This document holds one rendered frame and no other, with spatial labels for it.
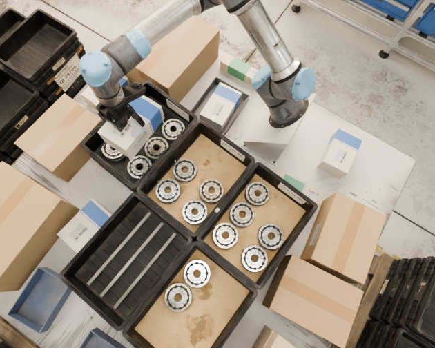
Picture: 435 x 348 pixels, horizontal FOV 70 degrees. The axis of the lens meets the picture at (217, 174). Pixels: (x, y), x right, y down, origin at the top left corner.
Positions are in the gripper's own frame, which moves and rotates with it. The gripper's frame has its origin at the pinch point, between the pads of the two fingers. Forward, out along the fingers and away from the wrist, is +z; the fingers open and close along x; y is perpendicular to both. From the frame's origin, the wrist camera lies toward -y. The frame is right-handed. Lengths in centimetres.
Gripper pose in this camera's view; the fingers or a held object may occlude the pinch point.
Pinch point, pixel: (131, 122)
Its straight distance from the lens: 114.7
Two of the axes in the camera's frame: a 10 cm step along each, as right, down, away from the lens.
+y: -5.4, 8.0, -2.6
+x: 8.4, 5.3, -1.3
